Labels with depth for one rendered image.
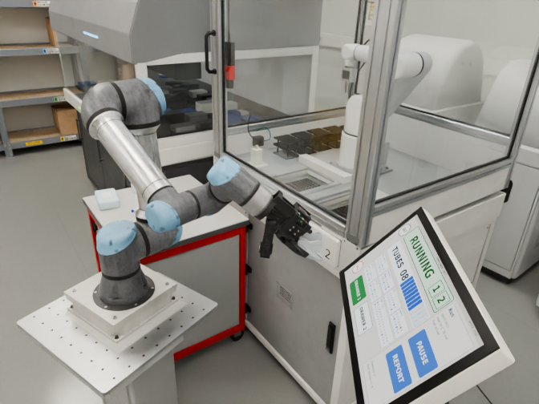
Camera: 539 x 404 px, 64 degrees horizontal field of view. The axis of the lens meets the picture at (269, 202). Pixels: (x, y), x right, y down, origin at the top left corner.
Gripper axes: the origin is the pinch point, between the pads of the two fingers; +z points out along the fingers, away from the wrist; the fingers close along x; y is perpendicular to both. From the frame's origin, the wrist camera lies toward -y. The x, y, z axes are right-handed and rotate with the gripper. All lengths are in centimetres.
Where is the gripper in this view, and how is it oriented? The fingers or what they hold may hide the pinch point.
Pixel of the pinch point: (316, 258)
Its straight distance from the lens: 112.8
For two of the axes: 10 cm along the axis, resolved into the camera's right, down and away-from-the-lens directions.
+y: 6.6, -6.5, -3.7
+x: 0.6, -4.4, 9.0
